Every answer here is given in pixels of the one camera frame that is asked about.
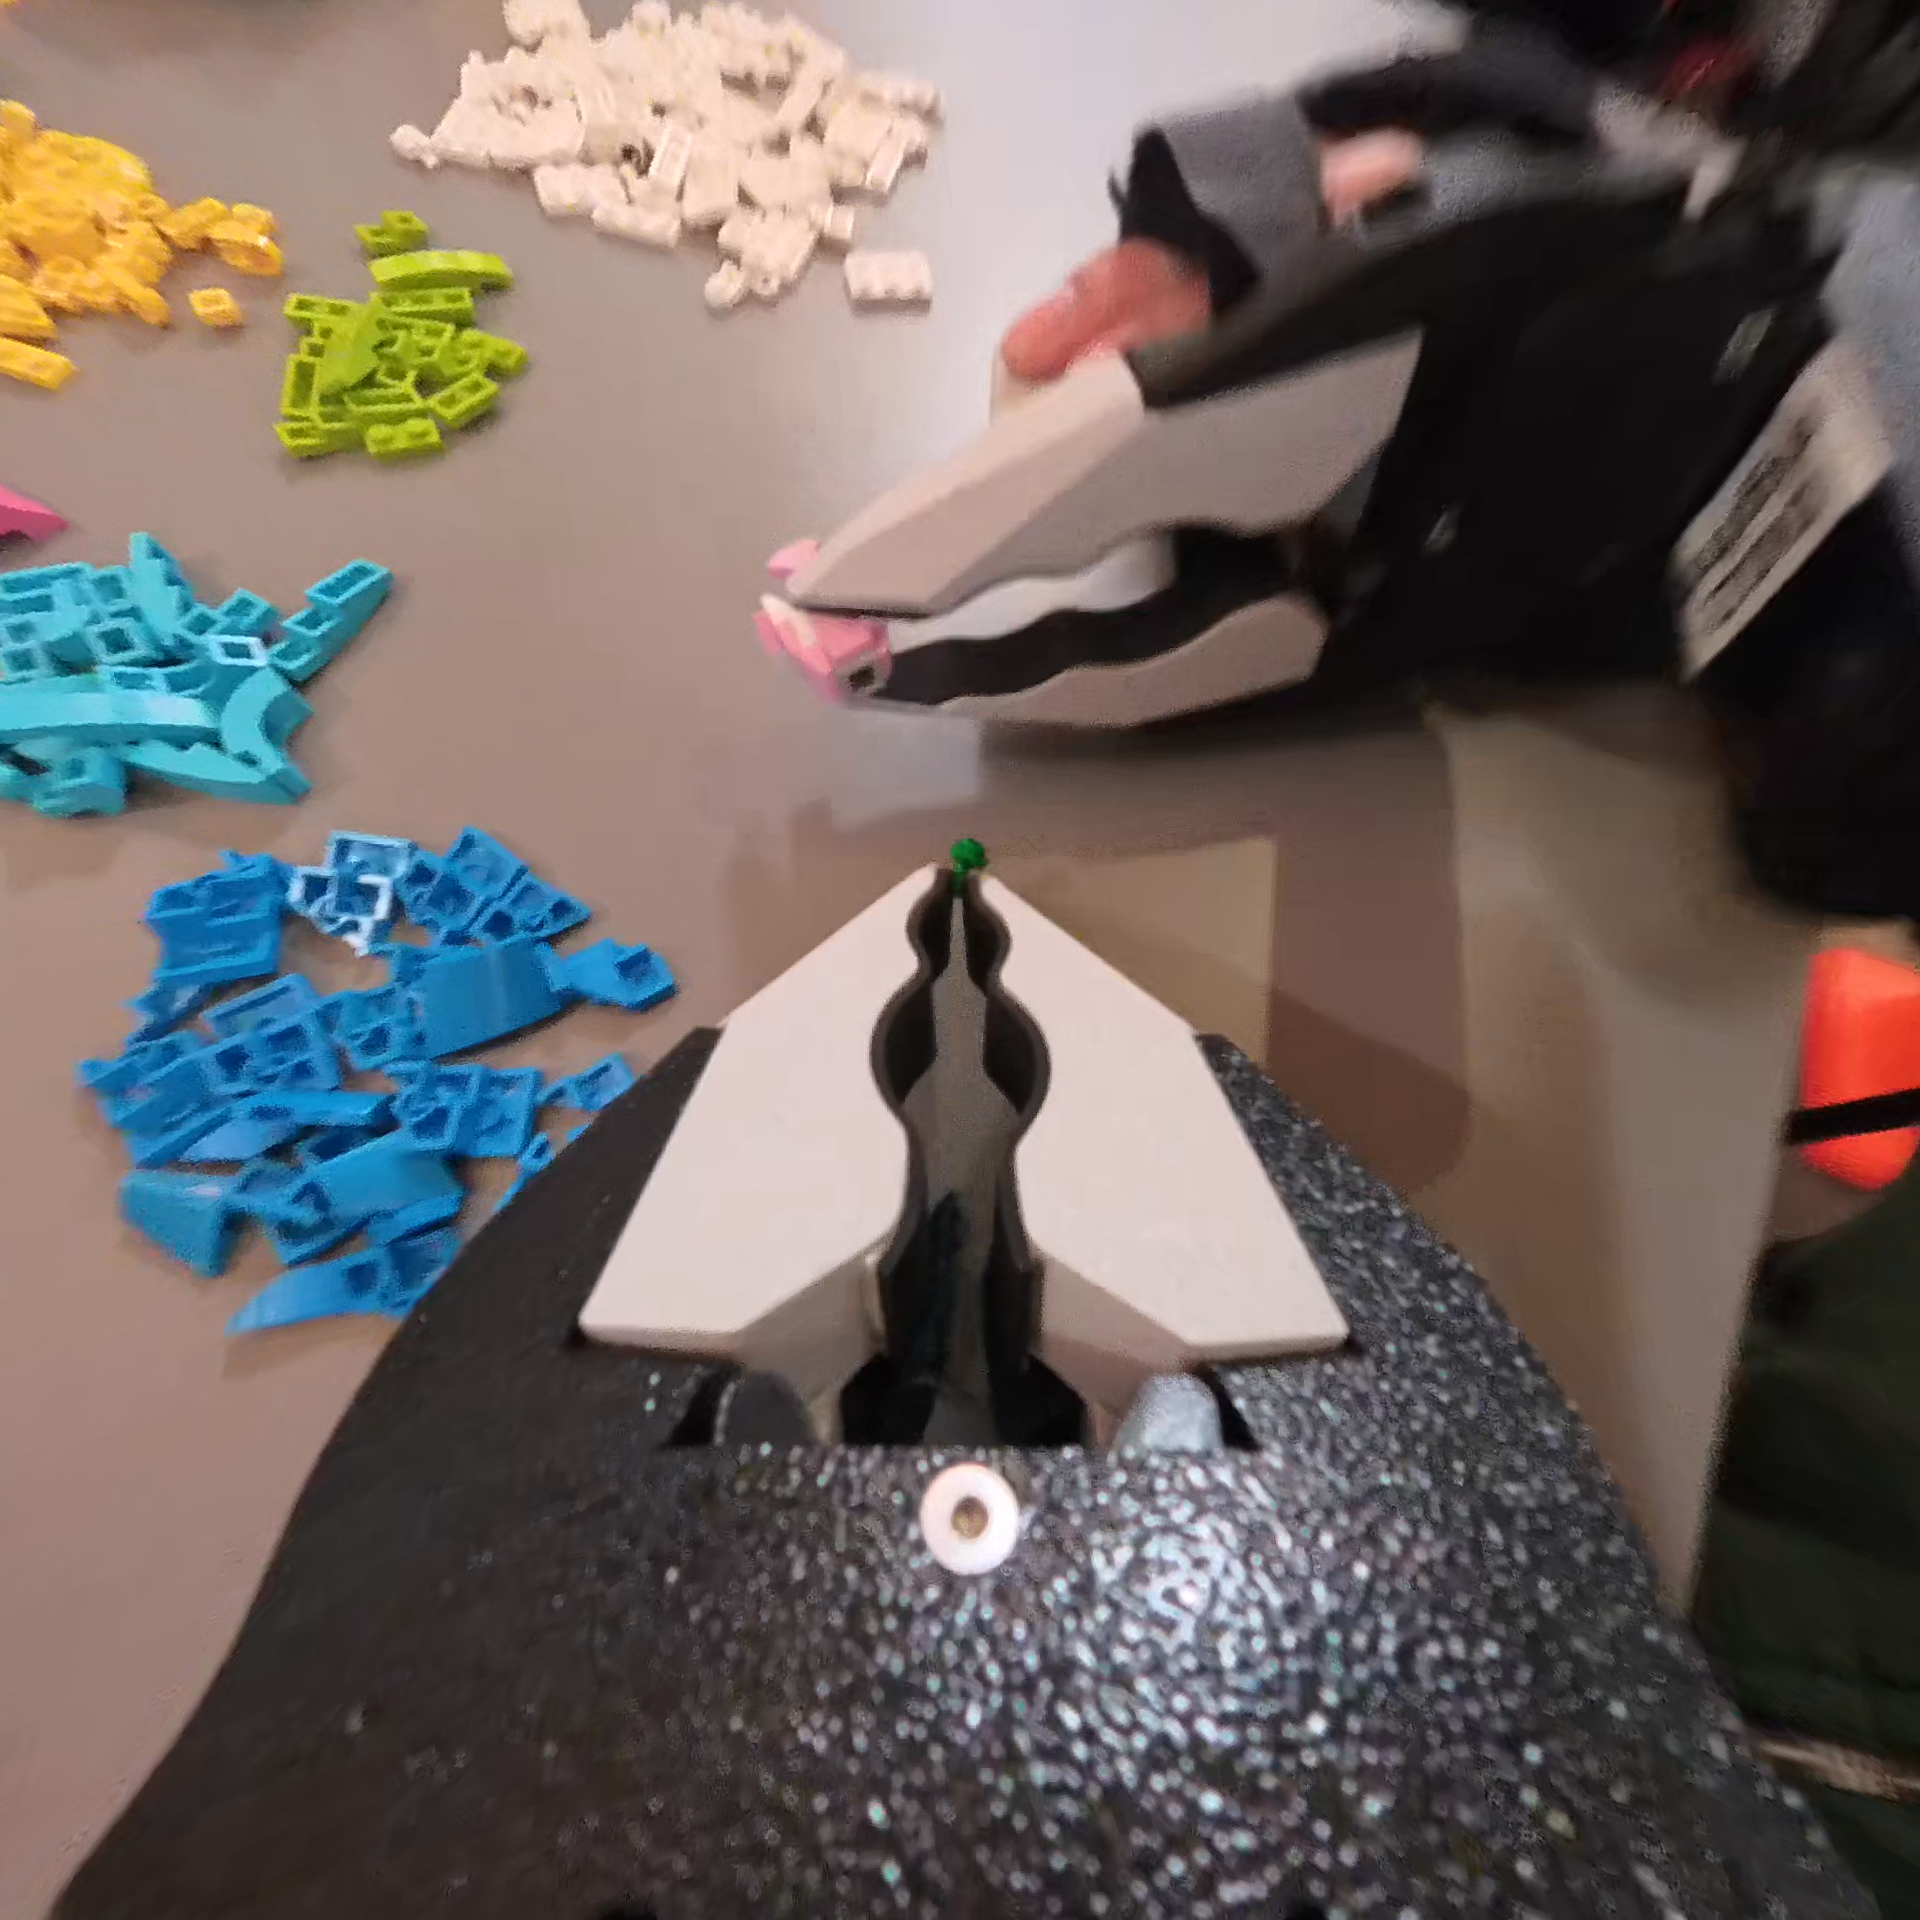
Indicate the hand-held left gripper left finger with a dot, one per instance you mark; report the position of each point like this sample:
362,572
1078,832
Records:
748,1169

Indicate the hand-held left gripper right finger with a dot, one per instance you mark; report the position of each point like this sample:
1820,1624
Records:
1154,1184

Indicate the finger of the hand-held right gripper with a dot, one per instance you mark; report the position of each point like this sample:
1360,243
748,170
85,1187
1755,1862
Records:
1108,463
1168,667

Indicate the small green lego piece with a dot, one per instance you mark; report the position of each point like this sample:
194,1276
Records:
965,857

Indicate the pink lego assembly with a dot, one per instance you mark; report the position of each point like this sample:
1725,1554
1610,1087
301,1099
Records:
824,643

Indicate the pile of blue lego pieces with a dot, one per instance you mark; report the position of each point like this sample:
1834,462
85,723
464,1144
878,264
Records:
342,1080

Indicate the pile of white lego pieces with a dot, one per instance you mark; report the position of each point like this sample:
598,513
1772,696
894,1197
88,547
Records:
690,136

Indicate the pile of lime lego pieces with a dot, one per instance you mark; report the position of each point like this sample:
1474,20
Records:
397,362

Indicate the pile of cyan lego pieces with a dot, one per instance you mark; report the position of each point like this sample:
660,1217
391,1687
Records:
134,689

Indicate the pile of yellow lego pieces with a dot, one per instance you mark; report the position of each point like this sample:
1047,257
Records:
88,242

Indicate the person's right hand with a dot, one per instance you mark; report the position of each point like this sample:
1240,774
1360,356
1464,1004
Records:
1108,306

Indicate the person's dark green clothing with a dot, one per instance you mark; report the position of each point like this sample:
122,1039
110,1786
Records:
1830,1500

